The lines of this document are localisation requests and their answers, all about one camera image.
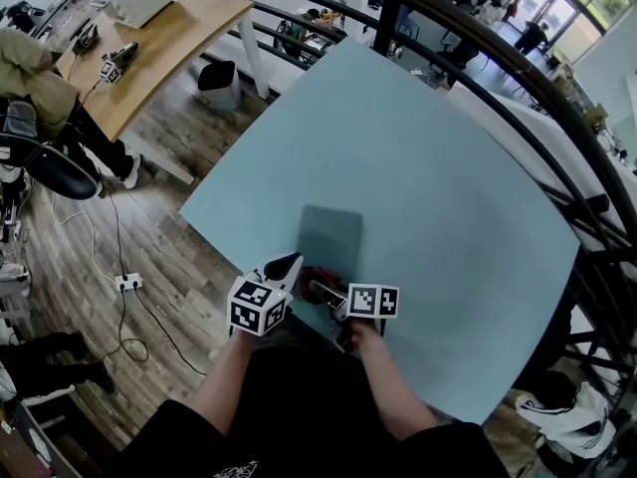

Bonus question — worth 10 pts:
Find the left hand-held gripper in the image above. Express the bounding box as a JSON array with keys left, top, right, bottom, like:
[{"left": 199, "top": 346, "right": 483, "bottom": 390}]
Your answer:
[{"left": 227, "top": 250, "right": 306, "bottom": 339}]

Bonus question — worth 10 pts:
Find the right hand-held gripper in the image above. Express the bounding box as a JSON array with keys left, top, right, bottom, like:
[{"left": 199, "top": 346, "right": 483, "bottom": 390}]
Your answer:
[{"left": 309, "top": 279, "right": 401, "bottom": 324}]

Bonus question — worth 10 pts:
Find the red cloth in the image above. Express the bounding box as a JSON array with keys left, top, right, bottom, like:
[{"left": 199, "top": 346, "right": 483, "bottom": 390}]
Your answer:
[{"left": 300, "top": 265, "right": 345, "bottom": 304}]

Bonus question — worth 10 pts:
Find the person's left forearm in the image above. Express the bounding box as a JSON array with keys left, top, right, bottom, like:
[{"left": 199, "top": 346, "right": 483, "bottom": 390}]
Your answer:
[{"left": 187, "top": 330, "right": 266, "bottom": 436}]

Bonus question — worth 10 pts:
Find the person's right forearm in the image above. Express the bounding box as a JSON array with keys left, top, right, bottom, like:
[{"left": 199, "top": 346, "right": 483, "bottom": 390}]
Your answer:
[{"left": 350, "top": 317, "right": 453, "bottom": 442}]

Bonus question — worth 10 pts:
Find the person's black shirt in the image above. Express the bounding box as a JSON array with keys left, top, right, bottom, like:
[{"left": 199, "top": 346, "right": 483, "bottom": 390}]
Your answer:
[{"left": 112, "top": 336, "right": 512, "bottom": 478}]

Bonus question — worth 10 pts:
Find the grey waste bin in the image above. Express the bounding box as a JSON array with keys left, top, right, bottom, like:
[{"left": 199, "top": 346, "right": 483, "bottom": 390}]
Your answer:
[{"left": 197, "top": 60, "right": 244, "bottom": 113}]

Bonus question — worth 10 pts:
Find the white black striped jacket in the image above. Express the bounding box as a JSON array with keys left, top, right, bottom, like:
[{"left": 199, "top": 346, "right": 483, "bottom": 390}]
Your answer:
[{"left": 515, "top": 380, "right": 617, "bottom": 461}]

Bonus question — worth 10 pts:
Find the black metal railing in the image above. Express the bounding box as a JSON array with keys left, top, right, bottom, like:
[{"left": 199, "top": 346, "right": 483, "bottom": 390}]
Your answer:
[{"left": 163, "top": 0, "right": 637, "bottom": 417}]

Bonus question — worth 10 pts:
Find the black office chair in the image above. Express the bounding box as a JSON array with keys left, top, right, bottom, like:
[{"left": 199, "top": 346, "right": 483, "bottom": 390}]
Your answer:
[{"left": 0, "top": 100, "right": 100, "bottom": 201}]

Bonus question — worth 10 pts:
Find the wooden desk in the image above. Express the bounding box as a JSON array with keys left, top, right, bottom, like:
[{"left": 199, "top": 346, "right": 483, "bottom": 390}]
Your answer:
[{"left": 53, "top": 0, "right": 256, "bottom": 143}]

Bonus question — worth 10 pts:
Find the spare hand-held gripper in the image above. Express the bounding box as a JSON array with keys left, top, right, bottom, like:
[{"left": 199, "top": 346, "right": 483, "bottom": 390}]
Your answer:
[{"left": 99, "top": 41, "right": 140, "bottom": 86}]

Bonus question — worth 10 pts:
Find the black device on desk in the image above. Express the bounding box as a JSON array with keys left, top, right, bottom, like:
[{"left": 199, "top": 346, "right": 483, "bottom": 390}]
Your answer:
[{"left": 71, "top": 22, "right": 100, "bottom": 55}]

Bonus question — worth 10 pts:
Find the black cable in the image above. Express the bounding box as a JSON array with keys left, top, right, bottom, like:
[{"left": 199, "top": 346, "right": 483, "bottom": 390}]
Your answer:
[{"left": 102, "top": 186, "right": 208, "bottom": 377}]

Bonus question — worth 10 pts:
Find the white cable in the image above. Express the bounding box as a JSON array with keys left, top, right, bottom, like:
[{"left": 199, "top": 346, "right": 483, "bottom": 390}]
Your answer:
[{"left": 49, "top": 189, "right": 120, "bottom": 284}]

